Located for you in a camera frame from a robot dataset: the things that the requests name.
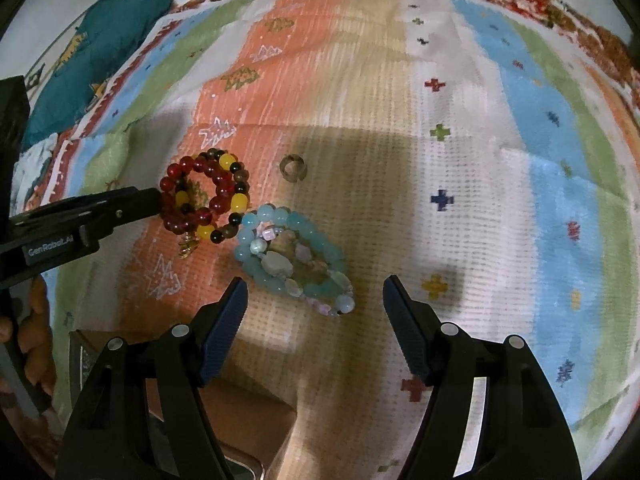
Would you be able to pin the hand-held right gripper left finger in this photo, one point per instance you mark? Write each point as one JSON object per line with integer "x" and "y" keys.
{"x": 227, "y": 330}

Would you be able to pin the brown cardboard box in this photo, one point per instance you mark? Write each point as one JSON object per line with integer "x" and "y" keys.
{"x": 250, "y": 425}

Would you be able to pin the teal cloth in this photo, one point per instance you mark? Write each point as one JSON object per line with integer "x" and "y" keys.
{"x": 115, "y": 45}

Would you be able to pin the white patterned mat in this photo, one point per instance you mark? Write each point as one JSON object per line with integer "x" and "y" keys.
{"x": 55, "y": 45}

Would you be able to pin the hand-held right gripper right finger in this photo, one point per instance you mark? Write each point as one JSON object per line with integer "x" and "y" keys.
{"x": 405, "y": 330}

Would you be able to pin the white crumpled cloth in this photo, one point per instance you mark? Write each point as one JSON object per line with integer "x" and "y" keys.
{"x": 35, "y": 165}

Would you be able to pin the person's left hand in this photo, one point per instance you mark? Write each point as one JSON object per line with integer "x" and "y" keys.
{"x": 37, "y": 320}

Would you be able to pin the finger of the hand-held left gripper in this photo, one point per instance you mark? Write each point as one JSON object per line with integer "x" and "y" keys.
{"x": 107, "y": 230}
{"x": 110, "y": 202}

